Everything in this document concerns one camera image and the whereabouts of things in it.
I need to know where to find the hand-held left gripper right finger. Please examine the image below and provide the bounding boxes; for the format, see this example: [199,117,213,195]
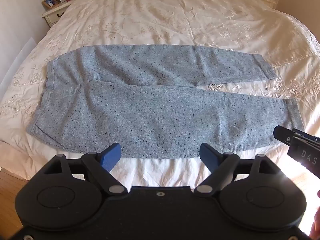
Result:
[195,142,278,197]

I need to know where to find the wooden photo frame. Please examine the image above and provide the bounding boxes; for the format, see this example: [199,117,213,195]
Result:
[41,0,59,10]

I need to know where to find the grey speckled pants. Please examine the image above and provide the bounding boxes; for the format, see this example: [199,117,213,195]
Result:
[26,44,305,159]

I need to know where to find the cream embroidered bedspread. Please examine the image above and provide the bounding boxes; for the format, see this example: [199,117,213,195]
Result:
[0,0,320,180]

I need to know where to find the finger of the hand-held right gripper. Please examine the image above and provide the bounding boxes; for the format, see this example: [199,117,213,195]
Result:
[274,126,320,145]

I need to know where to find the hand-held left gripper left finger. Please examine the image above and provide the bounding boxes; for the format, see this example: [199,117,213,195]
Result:
[44,142,125,197]

